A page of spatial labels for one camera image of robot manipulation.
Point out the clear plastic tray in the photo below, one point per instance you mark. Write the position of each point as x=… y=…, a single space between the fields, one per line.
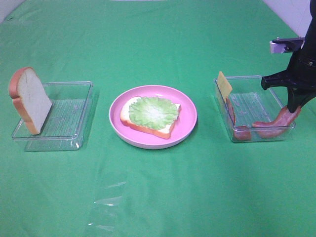
x=66 y=124
x=251 y=103

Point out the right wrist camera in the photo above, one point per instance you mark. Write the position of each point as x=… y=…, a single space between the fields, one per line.
x=286 y=45

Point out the green lettuce leaf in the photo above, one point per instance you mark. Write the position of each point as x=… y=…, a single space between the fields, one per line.
x=155 y=113

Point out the pink round plate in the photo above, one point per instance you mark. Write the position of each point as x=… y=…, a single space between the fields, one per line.
x=183 y=126

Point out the yellow cheese slice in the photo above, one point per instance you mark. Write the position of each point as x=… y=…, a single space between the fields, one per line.
x=224 y=86

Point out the green tablecloth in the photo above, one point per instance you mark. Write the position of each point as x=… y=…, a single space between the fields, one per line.
x=207 y=186

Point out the right clear plastic tray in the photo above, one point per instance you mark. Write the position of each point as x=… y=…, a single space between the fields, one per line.
x=251 y=103

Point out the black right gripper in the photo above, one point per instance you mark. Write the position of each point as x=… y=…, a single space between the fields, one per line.
x=301 y=70

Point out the clear plastic film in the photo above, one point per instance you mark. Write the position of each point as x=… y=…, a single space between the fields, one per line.
x=105 y=207

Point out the left clear plastic tray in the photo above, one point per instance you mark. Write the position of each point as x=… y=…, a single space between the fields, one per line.
x=66 y=124

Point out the bacon strip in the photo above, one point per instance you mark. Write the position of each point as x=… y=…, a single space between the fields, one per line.
x=239 y=135
x=278 y=125

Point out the bread slice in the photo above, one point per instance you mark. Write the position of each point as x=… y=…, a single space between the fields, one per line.
x=124 y=118
x=29 y=98

